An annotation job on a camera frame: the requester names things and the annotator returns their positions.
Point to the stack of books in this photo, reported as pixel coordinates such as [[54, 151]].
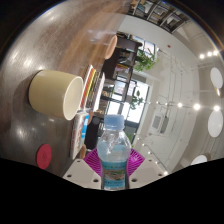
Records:
[[95, 86]]

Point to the small ceiling spotlights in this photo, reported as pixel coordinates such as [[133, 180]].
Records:
[[196, 106]]

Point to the low dark shelf unit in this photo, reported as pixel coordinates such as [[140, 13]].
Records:
[[115, 66]]

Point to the flat round red coaster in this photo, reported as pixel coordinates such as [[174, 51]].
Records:
[[44, 156]]

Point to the tall dark bookshelf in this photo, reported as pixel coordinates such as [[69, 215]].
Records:
[[156, 13]]

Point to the round white ceiling lamps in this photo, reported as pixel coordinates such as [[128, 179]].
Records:
[[215, 123]]

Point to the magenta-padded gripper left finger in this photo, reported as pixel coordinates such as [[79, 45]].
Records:
[[81, 173]]

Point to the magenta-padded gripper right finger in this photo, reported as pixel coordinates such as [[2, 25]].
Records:
[[146, 173]]

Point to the cream ceramic mug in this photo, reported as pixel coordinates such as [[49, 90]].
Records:
[[50, 93]]

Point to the potted green plants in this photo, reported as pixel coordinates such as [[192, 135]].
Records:
[[146, 60]]

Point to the clear blue-capped water bottle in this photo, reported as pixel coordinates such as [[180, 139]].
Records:
[[114, 160]]

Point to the orange chairs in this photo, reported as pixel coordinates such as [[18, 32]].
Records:
[[111, 46]]

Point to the ceiling air conditioner unit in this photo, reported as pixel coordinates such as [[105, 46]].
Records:
[[160, 122]]

